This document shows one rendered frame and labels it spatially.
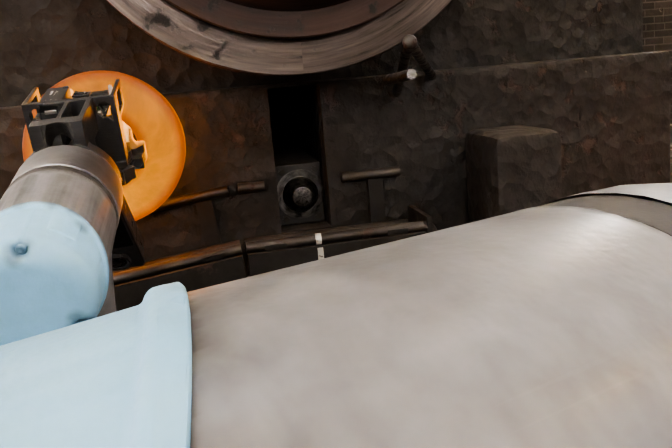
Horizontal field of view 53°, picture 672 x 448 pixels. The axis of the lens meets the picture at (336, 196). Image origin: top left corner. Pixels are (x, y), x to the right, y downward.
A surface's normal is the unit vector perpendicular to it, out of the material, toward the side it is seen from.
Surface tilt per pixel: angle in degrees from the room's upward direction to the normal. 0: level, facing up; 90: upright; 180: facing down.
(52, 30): 90
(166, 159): 88
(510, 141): 67
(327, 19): 90
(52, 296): 105
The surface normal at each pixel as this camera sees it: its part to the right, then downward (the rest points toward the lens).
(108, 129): 0.20, 0.41
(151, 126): 0.19, 0.12
